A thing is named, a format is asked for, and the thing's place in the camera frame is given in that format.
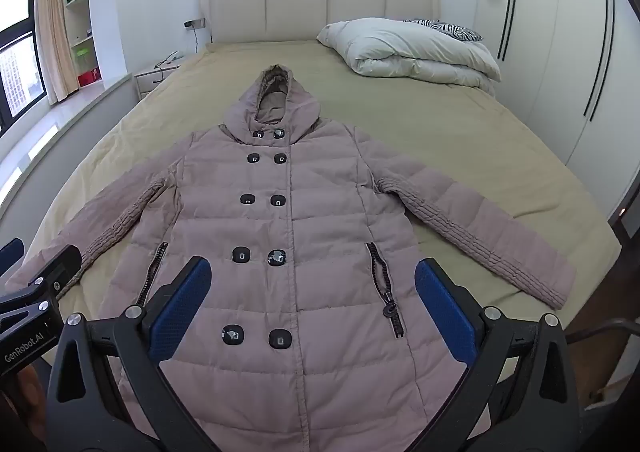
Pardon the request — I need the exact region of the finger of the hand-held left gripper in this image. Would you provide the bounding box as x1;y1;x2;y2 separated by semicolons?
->
0;245;82;305
0;238;25;275

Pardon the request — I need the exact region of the zebra print pillow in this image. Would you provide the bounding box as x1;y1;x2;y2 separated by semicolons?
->
402;18;485;42

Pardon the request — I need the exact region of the black framed window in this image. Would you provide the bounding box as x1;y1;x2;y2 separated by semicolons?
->
0;0;48;133

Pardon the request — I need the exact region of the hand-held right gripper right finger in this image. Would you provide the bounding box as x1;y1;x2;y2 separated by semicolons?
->
414;257;583;452

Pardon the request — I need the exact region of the beige padded headboard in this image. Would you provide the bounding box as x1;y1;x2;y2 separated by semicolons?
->
199;0;441;46

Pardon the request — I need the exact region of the bed with beige blanket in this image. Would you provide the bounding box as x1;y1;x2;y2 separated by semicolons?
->
0;40;623;452

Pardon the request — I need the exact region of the white nightstand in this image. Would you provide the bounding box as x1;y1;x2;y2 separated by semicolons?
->
134;55;182;100

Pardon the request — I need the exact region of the white wardrobe with black handles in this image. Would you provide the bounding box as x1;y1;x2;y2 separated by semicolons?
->
472;0;640;213

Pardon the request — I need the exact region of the beige curtain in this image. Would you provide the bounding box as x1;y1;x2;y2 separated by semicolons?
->
37;0;81;106

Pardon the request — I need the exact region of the white wall shelf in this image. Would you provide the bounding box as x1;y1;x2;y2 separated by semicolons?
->
62;0;103;93

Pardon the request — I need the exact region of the pink hooded puffer coat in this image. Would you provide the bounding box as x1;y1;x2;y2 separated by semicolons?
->
4;64;577;452

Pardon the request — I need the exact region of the white pillow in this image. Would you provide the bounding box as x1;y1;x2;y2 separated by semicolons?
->
316;17;502;96

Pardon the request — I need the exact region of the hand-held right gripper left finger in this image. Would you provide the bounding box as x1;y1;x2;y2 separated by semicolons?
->
45;256;221;452

